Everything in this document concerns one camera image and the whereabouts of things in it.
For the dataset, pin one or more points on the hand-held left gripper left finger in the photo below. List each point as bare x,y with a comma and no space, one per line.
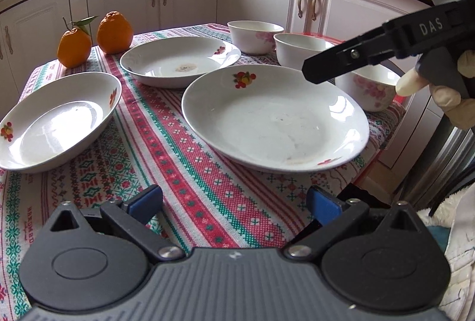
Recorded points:
145,201

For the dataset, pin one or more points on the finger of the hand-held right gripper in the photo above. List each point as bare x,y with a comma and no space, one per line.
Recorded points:
334,63

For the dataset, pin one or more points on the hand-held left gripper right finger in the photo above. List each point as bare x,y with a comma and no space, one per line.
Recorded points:
322,206

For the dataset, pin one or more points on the white bowl pink flowers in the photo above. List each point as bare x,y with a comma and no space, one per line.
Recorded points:
367,94
252,39
293,54

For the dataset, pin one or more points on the person's right hand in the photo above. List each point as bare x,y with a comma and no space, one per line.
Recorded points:
408,83

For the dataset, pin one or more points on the red green patterned tablecloth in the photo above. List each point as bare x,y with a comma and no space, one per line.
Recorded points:
167,158

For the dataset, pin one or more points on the large white plate fruit print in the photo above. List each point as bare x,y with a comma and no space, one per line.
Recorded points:
267,120

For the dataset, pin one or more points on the silver metal panel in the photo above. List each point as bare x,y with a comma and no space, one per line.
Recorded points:
441,165

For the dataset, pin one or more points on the white fleece garment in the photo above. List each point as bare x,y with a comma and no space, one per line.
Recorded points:
460,228

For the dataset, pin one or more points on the orange with leafy stem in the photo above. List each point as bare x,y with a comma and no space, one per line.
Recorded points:
74,48

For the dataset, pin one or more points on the orange without leaves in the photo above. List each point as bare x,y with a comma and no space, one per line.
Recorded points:
114,33

